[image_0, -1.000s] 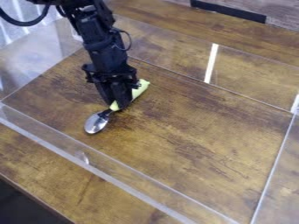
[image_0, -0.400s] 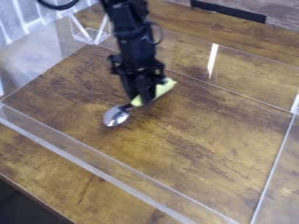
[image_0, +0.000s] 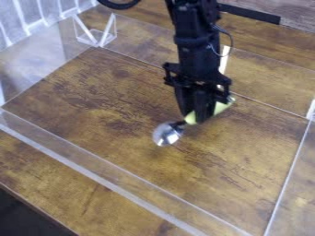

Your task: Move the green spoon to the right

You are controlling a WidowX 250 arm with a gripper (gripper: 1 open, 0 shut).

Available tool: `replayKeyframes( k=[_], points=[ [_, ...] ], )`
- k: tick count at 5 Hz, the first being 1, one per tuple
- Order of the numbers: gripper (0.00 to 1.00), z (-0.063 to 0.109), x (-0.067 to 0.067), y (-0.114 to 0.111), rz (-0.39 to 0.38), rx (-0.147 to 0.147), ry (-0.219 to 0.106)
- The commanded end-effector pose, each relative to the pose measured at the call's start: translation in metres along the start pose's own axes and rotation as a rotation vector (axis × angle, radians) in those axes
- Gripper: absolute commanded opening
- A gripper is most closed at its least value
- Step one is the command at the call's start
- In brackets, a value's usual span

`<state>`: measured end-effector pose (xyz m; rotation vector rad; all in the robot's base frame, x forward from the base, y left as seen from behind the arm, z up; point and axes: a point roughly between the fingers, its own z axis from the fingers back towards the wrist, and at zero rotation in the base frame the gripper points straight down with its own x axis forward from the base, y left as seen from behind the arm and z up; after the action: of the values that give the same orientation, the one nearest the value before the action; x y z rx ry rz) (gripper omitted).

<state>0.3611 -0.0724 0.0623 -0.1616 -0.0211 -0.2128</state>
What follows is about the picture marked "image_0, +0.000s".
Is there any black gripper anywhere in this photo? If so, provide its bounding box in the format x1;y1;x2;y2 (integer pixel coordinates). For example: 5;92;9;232
163;33;231;124

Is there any green handled metal spoon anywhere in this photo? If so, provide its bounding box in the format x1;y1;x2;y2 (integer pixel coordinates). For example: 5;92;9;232
151;95;238;148

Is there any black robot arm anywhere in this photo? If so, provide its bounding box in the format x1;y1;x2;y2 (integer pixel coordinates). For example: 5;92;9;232
163;0;232;124

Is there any clear acrylic enclosure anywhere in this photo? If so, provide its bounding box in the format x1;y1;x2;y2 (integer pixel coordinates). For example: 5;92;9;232
4;17;307;236

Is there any clear acrylic triangle bracket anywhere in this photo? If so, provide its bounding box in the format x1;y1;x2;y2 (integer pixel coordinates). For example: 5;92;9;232
72;14;118;48

